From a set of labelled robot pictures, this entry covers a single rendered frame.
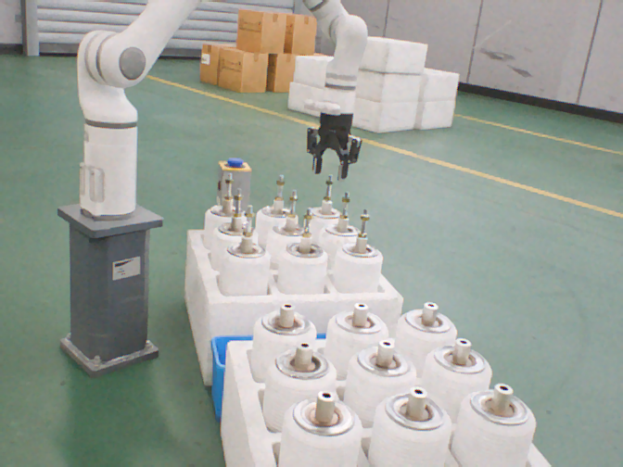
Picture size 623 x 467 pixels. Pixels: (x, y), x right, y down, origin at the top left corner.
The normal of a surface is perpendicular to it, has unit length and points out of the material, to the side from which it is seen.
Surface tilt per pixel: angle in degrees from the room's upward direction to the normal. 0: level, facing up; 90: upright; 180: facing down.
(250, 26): 90
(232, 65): 90
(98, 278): 90
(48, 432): 0
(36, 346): 0
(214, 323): 90
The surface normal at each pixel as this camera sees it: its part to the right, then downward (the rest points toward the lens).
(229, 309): 0.27, 0.35
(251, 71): 0.68, 0.32
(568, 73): -0.71, 0.16
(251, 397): 0.11, -0.94
